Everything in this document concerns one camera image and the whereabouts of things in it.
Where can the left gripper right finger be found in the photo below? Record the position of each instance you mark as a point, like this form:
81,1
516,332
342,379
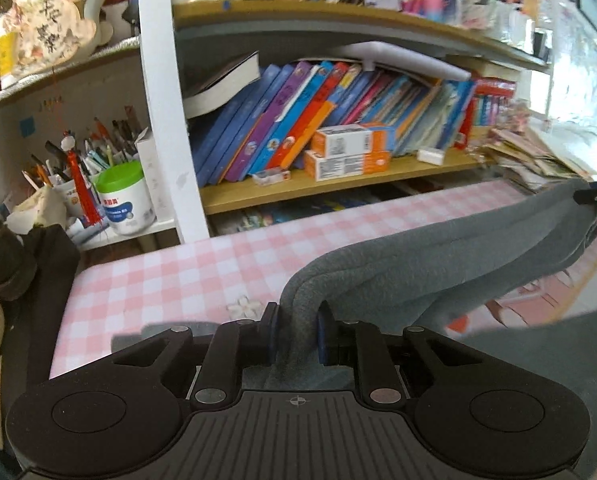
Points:
332,343

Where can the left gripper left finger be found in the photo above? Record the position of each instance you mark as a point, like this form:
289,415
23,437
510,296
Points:
267,334

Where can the grey fleece garment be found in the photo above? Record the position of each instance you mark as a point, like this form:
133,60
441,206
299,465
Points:
426,276

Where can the stack of papers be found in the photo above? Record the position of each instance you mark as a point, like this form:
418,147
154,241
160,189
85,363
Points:
529,161

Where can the wooden bookshelf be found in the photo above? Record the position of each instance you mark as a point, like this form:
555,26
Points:
209,35

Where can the pink checkered table mat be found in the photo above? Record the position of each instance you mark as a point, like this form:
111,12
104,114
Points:
210,279

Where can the orange white box lower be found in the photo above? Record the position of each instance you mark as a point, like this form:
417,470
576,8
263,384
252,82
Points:
323,169

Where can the orange white box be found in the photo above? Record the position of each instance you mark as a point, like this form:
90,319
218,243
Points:
355,139
323,169

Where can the small white eraser box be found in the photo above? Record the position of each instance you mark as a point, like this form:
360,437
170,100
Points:
431,156

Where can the orange white box upper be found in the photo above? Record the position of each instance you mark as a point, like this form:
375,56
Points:
355,139

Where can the white green lidded jar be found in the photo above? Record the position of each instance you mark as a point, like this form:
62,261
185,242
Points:
125,198

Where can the row of colourful books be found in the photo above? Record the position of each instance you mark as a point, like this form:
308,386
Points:
253,121

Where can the red tassel ornament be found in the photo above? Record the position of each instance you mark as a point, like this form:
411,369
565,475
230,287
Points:
89,208

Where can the black bag with items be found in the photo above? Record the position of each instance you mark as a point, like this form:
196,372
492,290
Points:
37,271

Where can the white paper roll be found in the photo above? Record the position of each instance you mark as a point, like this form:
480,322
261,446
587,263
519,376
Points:
379,52

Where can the lucky cat figurine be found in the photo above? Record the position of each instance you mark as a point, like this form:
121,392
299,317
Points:
51,33

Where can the white shelf post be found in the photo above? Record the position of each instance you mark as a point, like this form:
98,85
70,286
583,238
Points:
169,126

